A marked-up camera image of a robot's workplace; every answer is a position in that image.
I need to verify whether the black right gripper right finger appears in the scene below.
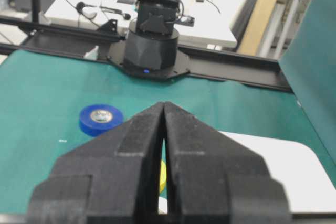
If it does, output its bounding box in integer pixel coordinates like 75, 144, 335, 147
164, 102, 291, 223

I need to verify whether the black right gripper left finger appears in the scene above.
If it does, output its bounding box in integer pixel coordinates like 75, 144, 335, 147
26, 102, 164, 223

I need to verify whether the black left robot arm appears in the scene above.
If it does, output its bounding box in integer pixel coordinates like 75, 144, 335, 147
122, 0, 190, 78

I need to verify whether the yellow electrical tape roll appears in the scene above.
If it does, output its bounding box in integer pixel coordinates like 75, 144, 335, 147
159, 160, 167, 193

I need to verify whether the blue electrical tape roll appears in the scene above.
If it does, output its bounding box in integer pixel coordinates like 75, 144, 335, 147
79, 104, 124, 137

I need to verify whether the white plastic case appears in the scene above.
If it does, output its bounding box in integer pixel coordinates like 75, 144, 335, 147
157, 130, 336, 214

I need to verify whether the green backdrop panel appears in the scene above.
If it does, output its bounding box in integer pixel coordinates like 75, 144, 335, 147
280, 0, 335, 180

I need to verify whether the white background desk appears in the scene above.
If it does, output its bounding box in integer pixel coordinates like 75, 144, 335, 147
46, 0, 242, 48

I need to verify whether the black headset with microphone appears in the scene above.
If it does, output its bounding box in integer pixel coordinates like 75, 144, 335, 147
76, 2, 131, 20

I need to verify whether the black aluminium frame rail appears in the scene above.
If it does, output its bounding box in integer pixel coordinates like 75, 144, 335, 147
1, 16, 292, 92

